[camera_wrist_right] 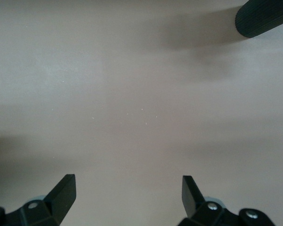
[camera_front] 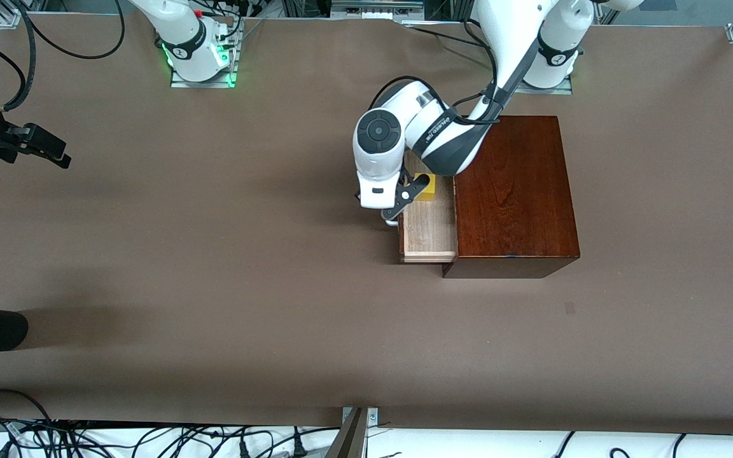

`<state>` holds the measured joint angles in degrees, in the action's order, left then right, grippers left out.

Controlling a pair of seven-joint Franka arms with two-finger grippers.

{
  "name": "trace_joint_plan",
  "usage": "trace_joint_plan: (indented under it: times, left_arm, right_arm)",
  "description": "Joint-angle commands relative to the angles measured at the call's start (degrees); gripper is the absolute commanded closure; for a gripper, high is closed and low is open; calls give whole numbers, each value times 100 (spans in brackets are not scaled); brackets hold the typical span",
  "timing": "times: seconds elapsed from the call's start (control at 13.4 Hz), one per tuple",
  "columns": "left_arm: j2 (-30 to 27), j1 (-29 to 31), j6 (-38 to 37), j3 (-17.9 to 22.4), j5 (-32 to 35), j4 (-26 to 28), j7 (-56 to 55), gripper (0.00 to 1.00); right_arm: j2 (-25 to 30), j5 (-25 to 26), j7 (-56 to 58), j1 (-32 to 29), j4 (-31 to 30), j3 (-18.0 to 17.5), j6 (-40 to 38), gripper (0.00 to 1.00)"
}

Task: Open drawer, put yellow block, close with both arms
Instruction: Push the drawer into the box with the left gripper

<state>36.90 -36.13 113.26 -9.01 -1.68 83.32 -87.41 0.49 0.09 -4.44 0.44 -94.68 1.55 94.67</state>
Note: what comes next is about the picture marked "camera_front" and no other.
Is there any wooden drawer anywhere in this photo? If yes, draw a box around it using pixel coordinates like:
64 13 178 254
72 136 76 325
399 149 458 263

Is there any dark brown wooden cabinet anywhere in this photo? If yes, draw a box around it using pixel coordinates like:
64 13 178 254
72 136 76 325
441 115 582 279

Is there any dark metal bar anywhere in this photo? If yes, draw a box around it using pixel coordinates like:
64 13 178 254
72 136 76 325
325 408 368 458

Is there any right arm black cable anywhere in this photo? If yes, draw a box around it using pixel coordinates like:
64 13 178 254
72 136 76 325
0 0 126 113

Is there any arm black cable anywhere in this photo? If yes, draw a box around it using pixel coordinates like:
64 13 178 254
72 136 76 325
0 0 126 113
369 19 508 126

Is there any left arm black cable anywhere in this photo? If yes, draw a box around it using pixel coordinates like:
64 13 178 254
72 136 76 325
369 19 508 126

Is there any black base power cable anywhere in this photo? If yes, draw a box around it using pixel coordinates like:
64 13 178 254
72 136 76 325
403 21 488 52

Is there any aluminium frame crossbar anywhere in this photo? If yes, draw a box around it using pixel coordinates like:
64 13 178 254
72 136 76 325
331 0 425 20

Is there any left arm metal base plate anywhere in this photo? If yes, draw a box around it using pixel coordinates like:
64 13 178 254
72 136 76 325
519 76 575 96

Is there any grey metal bracket plate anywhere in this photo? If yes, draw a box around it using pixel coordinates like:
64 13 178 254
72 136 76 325
341 406 380 430

